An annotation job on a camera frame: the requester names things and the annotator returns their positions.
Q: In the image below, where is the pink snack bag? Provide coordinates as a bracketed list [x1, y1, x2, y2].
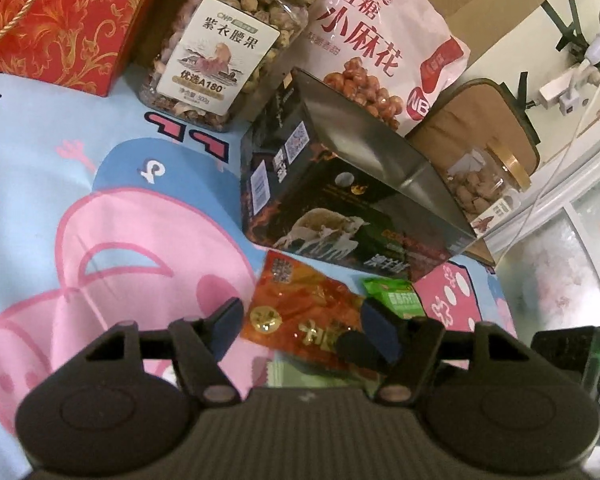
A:
[300, 0, 472, 136]

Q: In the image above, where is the orange snack packet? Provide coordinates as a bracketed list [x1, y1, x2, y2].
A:
[241, 250, 381, 376]

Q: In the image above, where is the dark printed cardboard box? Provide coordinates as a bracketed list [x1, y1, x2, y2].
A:
[240, 67, 490, 281]

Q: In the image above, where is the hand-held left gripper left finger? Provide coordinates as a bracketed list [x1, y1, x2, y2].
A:
[82, 299, 246, 405]

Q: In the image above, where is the white power cable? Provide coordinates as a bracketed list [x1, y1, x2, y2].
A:
[500, 80, 600, 256]

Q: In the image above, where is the clear cashew jar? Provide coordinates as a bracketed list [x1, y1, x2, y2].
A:
[139, 0, 315, 133]

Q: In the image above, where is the clear jar with gold lid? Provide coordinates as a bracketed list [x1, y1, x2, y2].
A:
[442, 140, 532, 236]

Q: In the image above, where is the green snack packet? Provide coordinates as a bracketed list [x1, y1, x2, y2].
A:
[361, 277, 427, 321]

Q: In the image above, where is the brown cushion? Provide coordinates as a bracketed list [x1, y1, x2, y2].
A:
[405, 77, 541, 176]

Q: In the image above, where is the red gift bag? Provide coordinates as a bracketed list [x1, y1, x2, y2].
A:
[0, 0, 181, 98]

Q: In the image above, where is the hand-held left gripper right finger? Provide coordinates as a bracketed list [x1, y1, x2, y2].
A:
[339, 299, 533, 405]

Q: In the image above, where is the printed cartoon bed sheet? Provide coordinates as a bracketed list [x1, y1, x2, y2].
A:
[0, 70, 518, 461]

